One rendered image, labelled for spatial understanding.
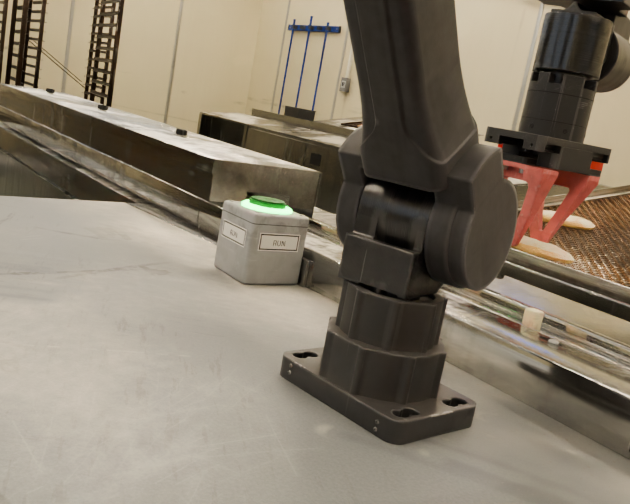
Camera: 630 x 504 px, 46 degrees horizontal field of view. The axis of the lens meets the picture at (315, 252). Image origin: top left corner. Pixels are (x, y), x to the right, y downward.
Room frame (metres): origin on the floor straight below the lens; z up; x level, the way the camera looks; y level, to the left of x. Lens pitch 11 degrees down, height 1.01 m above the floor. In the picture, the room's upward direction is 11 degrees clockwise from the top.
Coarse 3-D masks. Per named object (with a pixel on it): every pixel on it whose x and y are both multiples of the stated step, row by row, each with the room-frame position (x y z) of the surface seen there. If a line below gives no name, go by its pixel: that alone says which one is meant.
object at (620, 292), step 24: (600, 192) 1.15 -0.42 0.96; (624, 192) 1.18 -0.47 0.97; (600, 216) 1.02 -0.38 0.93; (624, 216) 1.03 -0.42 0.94; (552, 240) 0.88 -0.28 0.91; (576, 240) 0.89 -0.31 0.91; (600, 240) 0.89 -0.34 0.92; (528, 264) 0.78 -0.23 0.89; (552, 264) 0.75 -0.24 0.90; (576, 264) 0.79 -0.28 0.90; (600, 264) 0.80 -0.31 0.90; (624, 264) 0.80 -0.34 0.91; (600, 288) 0.70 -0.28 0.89; (624, 288) 0.68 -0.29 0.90
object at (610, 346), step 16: (320, 224) 0.97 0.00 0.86; (464, 288) 0.76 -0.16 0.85; (496, 304) 0.72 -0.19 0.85; (512, 304) 0.70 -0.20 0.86; (544, 320) 0.67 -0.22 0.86; (560, 320) 0.66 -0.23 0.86; (576, 336) 0.64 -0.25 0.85; (592, 336) 0.63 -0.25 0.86; (608, 352) 0.62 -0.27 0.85; (624, 352) 0.61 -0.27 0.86
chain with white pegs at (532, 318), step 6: (342, 246) 0.87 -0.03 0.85; (528, 312) 0.64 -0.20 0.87; (534, 312) 0.64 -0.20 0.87; (540, 312) 0.64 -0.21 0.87; (528, 318) 0.64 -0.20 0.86; (534, 318) 0.64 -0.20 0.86; (540, 318) 0.64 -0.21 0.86; (528, 324) 0.64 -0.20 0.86; (534, 324) 0.64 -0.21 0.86; (540, 324) 0.64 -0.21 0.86
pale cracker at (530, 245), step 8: (528, 240) 0.66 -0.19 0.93; (536, 240) 0.66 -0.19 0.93; (520, 248) 0.65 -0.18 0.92; (528, 248) 0.64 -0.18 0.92; (536, 248) 0.64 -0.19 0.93; (544, 248) 0.64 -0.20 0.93; (552, 248) 0.64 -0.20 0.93; (560, 248) 0.65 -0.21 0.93; (544, 256) 0.63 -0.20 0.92; (552, 256) 0.63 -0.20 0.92; (560, 256) 0.63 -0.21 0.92; (568, 256) 0.63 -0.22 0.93
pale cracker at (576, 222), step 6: (546, 210) 1.00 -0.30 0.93; (546, 216) 0.97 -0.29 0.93; (570, 216) 0.97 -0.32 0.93; (576, 216) 0.97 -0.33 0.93; (564, 222) 0.95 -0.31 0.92; (570, 222) 0.95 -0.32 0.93; (576, 222) 0.95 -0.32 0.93; (582, 222) 0.95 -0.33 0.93; (588, 222) 0.95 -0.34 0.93; (576, 228) 0.95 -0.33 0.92; (582, 228) 0.94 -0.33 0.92; (588, 228) 0.94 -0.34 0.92
